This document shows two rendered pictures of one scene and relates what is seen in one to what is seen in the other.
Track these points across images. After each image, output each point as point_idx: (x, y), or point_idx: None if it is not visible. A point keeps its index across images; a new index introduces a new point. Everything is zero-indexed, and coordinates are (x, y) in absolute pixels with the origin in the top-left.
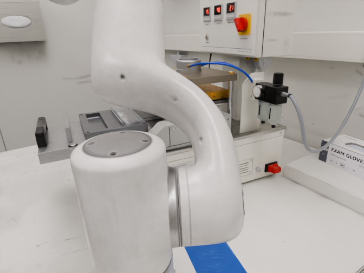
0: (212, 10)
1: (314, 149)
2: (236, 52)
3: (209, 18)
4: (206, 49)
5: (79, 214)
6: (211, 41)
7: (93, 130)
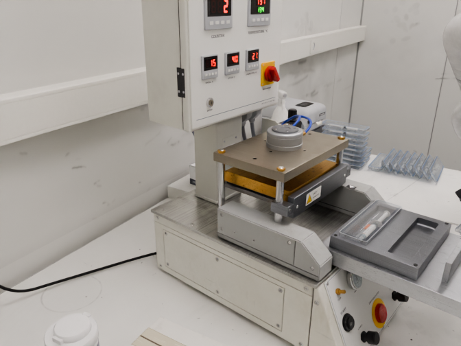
0: (219, 60)
1: (157, 205)
2: (258, 106)
3: (217, 71)
4: (207, 121)
5: (451, 336)
6: (218, 106)
7: (436, 222)
